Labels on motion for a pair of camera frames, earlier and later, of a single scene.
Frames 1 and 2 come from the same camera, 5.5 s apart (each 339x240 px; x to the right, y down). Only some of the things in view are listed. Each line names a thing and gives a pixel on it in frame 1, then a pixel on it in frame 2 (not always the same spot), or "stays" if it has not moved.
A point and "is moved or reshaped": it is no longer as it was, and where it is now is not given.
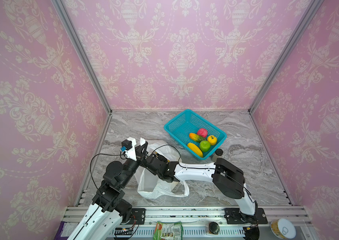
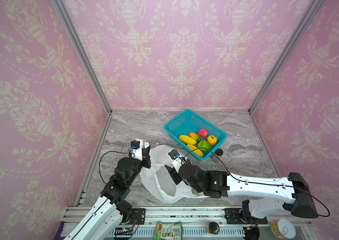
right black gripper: [148, 159] → [172, 174]
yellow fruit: [212, 139] stays
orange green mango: [196, 138] stays
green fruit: [205, 145] stays
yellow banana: [197, 150] stays
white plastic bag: [151, 187] is moved or reshaped
